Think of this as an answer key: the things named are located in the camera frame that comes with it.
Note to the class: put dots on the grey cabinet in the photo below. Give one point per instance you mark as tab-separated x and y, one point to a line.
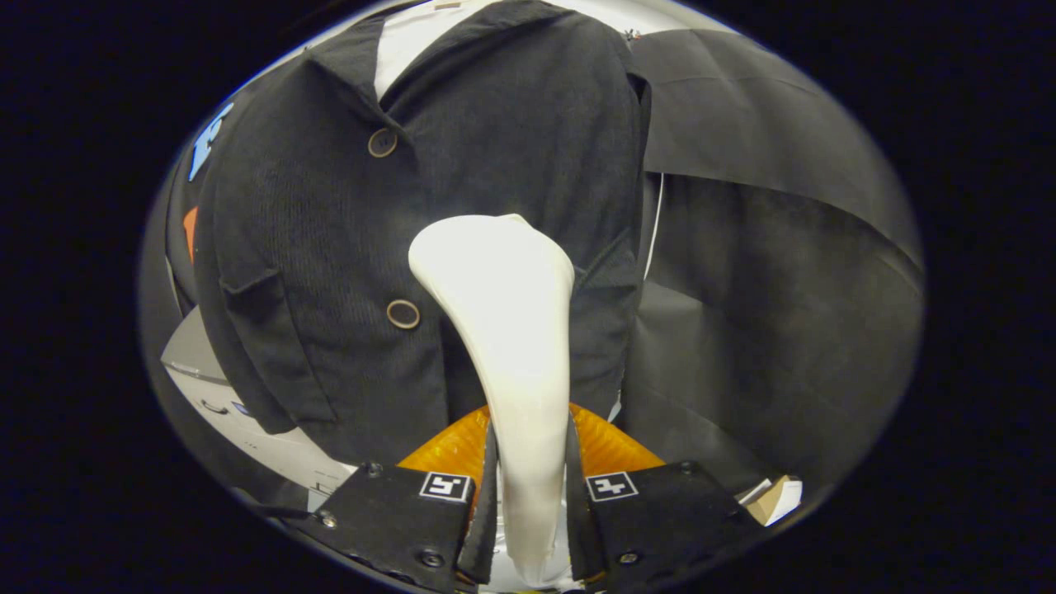
272	450

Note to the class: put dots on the black backdrop cloth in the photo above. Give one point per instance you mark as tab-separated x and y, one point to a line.
784	289

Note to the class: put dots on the black jacket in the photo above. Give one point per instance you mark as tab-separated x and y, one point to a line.
330	247

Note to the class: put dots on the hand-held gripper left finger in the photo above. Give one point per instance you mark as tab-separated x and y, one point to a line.
483	511

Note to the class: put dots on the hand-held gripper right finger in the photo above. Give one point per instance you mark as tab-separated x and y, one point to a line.
577	520

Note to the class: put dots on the white mannequin torso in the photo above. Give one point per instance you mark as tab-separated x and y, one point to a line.
412	41

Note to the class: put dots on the cardboard box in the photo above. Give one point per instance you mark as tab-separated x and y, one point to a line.
771	503

